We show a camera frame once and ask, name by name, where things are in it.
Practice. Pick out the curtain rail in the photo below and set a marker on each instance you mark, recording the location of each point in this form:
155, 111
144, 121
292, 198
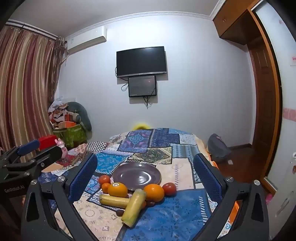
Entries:
32, 29

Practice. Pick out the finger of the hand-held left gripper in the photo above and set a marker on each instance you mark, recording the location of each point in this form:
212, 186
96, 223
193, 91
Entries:
49, 154
27, 147

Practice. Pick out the white air conditioner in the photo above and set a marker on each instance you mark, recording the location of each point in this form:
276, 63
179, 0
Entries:
86, 40

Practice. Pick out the white sliding wardrobe door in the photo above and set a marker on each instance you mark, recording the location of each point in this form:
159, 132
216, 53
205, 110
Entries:
285, 81

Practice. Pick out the small tangerine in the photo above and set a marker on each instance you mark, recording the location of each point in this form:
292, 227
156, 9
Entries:
105, 188

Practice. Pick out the orange box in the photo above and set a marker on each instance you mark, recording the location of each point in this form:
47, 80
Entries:
67, 125

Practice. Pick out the red box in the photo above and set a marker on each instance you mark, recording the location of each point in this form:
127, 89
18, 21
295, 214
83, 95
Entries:
47, 140

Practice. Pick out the grey plush pillow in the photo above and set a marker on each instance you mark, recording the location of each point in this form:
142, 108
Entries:
82, 113

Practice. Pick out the striped red curtain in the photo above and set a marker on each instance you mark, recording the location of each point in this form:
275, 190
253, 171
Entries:
25, 92

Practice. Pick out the red tomato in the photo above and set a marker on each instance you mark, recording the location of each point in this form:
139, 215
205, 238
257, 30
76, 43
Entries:
104, 179
169, 188

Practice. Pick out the yellow sugarcane piece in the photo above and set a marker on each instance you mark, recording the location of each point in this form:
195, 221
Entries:
134, 207
113, 200

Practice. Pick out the yellow fluffy item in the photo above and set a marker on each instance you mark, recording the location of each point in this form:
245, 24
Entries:
140, 126

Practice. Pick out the purple round plate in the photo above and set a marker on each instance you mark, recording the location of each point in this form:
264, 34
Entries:
136, 176

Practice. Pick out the small black wall monitor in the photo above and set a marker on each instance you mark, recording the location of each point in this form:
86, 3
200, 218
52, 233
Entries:
142, 86

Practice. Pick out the dark red jujube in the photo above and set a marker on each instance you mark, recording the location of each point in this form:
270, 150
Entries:
150, 204
119, 212

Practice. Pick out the green storage box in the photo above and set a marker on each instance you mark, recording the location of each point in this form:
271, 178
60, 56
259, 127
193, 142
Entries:
71, 136

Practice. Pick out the orange with sticker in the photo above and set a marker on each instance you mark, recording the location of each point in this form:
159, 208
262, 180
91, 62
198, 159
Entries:
118, 191

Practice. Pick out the pink toy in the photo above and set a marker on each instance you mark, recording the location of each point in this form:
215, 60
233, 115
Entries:
62, 146

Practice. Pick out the green box with clutter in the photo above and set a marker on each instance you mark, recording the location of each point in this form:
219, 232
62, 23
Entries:
59, 111

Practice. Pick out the grey backpack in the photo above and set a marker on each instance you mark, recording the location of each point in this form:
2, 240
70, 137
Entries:
217, 147

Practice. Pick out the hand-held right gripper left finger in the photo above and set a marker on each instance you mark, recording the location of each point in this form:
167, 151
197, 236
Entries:
83, 180

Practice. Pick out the brown wooden door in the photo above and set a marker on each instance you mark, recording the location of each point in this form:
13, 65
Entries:
262, 97

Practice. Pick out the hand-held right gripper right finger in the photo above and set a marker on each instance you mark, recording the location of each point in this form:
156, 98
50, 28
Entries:
207, 180

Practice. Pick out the wooden overhead cabinet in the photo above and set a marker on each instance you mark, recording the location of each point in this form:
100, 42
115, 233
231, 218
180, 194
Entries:
233, 23

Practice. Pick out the black wall television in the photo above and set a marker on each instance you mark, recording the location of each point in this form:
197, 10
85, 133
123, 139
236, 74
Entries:
141, 61

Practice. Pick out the plain orange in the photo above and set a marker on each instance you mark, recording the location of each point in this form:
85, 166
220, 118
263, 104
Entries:
153, 192

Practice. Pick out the blue patchwork blanket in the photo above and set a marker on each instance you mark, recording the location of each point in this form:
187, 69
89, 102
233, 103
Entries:
171, 217

